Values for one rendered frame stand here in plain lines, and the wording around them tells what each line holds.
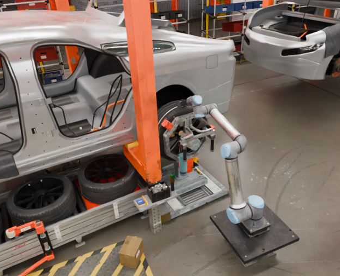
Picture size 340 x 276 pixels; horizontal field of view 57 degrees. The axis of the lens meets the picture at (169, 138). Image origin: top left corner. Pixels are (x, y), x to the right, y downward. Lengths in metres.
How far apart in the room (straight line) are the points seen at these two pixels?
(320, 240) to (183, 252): 1.41
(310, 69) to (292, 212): 2.42
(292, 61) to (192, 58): 2.19
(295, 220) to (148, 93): 2.14
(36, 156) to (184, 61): 1.82
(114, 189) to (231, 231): 1.26
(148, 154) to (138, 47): 1.03
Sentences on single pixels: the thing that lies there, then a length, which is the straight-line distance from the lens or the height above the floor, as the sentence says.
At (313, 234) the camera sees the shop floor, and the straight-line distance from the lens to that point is 3.72.
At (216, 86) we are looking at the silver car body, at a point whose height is 1.15.
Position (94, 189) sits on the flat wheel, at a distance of 3.40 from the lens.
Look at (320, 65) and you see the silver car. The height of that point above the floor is 0.98.
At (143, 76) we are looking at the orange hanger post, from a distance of 2.72.
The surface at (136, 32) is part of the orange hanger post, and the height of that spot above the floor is 2.06.
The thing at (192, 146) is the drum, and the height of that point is 0.84.
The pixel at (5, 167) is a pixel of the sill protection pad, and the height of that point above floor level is 0.90.
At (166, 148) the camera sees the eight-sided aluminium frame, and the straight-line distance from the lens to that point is 3.27.
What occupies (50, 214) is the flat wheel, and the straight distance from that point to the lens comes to 3.33.
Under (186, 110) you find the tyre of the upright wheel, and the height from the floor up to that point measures 1.15.
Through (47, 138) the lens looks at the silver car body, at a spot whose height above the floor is 1.07.
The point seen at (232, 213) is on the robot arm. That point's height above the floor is 0.61.
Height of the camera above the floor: 2.61
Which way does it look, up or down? 31 degrees down
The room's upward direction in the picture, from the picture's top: 3 degrees counter-clockwise
